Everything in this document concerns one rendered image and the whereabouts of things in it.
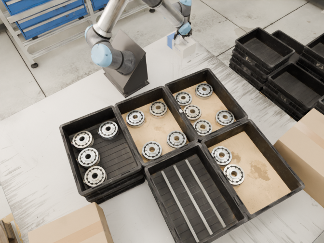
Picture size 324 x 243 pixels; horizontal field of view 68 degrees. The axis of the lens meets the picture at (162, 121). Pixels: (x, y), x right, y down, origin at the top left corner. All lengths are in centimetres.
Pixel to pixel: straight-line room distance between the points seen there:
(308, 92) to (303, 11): 183
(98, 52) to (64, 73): 157
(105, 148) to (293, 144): 95
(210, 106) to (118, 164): 61
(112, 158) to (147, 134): 22
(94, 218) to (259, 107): 116
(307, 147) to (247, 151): 28
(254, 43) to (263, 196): 153
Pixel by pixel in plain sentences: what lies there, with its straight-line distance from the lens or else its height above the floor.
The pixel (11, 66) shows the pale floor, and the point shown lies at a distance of 332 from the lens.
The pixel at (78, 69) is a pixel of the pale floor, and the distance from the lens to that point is 292.
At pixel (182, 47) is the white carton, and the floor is 79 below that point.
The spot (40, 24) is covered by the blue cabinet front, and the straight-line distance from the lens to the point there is 294.
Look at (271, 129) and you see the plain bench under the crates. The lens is 159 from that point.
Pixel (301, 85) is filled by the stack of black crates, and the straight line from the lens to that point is 237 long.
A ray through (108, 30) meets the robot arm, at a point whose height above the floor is 112.
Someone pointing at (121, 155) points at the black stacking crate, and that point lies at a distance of 127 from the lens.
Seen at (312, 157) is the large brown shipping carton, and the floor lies 90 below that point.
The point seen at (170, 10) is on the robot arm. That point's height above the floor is 120.
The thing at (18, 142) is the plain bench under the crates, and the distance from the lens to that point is 168.
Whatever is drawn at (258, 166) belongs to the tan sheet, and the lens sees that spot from 130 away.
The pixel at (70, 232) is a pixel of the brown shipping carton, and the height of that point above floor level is 86.
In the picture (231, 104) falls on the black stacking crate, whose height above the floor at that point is 89.
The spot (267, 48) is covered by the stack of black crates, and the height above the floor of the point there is 49.
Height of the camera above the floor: 197
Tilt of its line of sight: 58 degrees down
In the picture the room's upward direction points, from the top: 2 degrees counter-clockwise
